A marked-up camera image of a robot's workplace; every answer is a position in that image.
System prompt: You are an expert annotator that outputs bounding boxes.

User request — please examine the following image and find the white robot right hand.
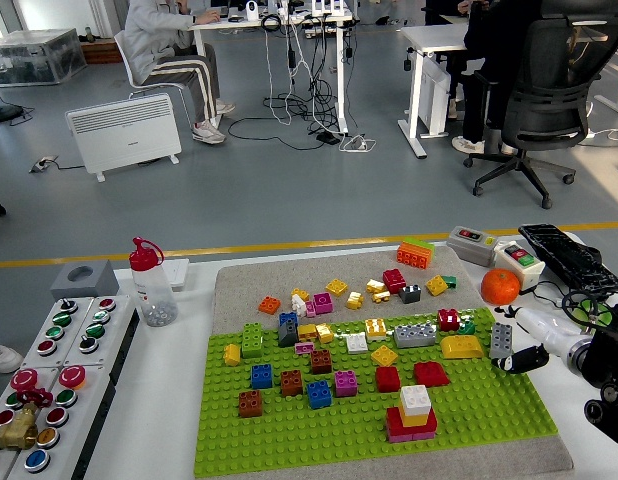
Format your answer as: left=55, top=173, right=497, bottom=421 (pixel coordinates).
left=490, top=304, right=586, bottom=375

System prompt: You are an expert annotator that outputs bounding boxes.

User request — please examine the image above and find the yellow curved toy brick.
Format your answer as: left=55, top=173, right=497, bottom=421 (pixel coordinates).
left=440, top=334, right=485, bottom=360

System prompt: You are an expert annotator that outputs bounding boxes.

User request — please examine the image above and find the brown toy brick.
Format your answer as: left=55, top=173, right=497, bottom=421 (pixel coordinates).
left=238, top=389, right=264, bottom=419
left=310, top=349, right=334, bottom=376
left=280, top=369, right=304, bottom=398

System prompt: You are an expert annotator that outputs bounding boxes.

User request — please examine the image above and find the clear bottle red cap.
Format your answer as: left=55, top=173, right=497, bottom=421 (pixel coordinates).
left=128, top=236, right=180, bottom=328

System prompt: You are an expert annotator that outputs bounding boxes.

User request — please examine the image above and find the black office chair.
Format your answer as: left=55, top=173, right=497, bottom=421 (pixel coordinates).
left=462, top=14, right=618, bottom=210

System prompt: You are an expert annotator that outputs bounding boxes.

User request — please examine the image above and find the clear storage crate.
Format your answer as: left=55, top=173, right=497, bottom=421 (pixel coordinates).
left=0, top=28, right=88, bottom=88

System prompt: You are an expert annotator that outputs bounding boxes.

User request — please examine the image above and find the white square toy brick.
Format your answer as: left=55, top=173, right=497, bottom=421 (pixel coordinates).
left=399, top=384, right=433, bottom=416

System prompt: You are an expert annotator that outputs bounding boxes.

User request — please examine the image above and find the black fan base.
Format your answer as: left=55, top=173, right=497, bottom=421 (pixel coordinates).
left=0, top=81, right=24, bottom=125

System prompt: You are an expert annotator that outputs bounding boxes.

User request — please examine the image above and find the wooden box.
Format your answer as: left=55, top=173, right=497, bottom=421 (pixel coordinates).
left=80, top=38, right=124, bottom=66

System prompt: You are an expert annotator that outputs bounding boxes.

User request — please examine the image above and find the lime green tall toy brick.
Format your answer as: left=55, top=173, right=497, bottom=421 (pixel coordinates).
left=241, top=322, right=265, bottom=360

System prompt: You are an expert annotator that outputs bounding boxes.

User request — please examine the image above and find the red and white toy brick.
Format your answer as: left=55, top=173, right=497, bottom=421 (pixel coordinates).
left=437, top=308, right=462, bottom=333

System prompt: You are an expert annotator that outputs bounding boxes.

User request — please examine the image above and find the light grey long toy brick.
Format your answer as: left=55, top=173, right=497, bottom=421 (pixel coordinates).
left=393, top=322, right=438, bottom=350

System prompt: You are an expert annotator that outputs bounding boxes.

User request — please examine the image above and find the green tape roll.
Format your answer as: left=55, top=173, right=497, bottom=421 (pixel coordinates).
left=571, top=298, right=615, bottom=326

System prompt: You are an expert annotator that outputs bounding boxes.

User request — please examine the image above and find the white panel heater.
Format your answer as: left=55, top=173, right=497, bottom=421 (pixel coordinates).
left=64, top=93, right=184, bottom=183

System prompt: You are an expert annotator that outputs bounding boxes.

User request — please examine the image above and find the white flat wall switch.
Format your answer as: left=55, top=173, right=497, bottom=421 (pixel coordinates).
left=161, top=258, right=191, bottom=292

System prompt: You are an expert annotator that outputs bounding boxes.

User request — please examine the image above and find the grey push-button box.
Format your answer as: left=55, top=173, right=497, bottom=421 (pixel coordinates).
left=62, top=294, right=140, bottom=386
left=20, top=296, right=96, bottom=370
left=6, top=366, right=116, bottom=480
left=0, top=367, right=61, bottom=480

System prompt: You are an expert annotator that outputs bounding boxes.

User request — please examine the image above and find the grey switch box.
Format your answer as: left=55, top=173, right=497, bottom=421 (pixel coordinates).
left=445, top=225, right=501, bottom=267

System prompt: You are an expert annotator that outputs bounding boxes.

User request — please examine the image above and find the large red toy brick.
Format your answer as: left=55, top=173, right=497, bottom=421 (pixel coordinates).
left=386, top=407, right=439, bottom=437

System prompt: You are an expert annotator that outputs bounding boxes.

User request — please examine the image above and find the black keyboard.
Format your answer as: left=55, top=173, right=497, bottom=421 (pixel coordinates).
left=517, top=223, right=618, bottom=295

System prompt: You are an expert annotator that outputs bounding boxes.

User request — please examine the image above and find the orange long toy brick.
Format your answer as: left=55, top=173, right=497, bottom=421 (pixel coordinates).
left=396, top=242, right=434, bottom=271

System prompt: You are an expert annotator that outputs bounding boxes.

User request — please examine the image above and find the wide pink flat toy brick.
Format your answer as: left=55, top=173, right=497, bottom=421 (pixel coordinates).
left=387, top=432, right=437, bottom=445

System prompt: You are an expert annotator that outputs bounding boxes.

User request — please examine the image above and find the red sloped toy brick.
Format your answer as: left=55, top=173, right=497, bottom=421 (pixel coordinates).
left=413, top=361, right=451, bottom=389

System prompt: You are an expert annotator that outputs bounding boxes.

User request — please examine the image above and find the grey floor socket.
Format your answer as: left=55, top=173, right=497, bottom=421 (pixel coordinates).
left=28, top=155, right=60, bottom=175

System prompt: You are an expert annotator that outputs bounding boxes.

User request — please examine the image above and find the light grey tall toy brick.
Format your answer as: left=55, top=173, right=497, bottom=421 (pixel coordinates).
left=489, top=322, right=515, bottom=361

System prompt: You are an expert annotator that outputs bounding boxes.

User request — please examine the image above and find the white flat toy brick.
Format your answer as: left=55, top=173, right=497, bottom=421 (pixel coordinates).
left=345, top=332, right=370, bottom=356

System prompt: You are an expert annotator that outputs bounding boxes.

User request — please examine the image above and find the white chair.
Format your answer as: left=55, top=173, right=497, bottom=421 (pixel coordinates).
left=112, top=29, right=190, bottom=101

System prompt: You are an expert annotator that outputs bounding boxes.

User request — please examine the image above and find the orange fruit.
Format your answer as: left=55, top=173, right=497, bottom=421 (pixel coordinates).
left=480, top=268, right=522, bottom=307

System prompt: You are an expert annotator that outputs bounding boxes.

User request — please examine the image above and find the green baseplate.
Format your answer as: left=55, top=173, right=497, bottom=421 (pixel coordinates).
left=192, top=307, right=560, bottom=479

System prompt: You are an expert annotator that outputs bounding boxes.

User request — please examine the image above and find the brass valve red handwheel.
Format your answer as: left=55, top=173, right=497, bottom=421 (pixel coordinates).
left=0, top=388, right=55, bottom=452

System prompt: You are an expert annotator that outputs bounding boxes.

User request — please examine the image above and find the white switch box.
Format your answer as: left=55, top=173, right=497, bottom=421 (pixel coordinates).
left=493, top=240, right=547, bottom=295

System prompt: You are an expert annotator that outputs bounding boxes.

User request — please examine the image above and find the grey block with hole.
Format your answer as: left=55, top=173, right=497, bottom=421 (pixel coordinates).
left=49, top=259, right=121, bottom=302

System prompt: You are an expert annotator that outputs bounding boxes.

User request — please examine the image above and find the yellow and white toy brick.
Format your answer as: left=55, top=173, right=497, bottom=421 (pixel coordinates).
left=365, top=318, right=389, bottom=343

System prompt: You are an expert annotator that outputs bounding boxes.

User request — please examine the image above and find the white computer tower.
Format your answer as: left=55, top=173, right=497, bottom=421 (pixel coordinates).
left=419, top=57, right=451, bottom=137

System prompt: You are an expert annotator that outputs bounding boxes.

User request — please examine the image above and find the black cable bundle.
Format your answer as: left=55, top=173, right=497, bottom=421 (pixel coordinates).
left=261, top=12, right=343, bottom=134

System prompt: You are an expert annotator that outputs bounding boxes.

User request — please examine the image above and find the dark grey sloped toy brick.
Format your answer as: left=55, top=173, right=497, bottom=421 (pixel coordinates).
left=277, top=319, right=301, bottom=349

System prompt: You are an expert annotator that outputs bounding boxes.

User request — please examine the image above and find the white cable bundle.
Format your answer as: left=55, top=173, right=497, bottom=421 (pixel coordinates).
left=337, top=133, right=378, bottom=154

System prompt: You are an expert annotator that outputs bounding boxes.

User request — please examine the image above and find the grey-brown mat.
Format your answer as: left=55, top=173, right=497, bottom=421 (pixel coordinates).
left=208, top=246, right=576, bottom=480

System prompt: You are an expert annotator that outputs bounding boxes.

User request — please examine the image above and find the white desk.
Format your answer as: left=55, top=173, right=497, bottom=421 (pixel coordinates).
left=188, top=0, right=355, bottom=136
left=397, top=23, right=480, bottom=160

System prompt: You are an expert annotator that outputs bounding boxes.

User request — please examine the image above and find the lime green long toy brick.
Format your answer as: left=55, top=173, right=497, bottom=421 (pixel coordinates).
left=405, top=237, right=436, bottom=257

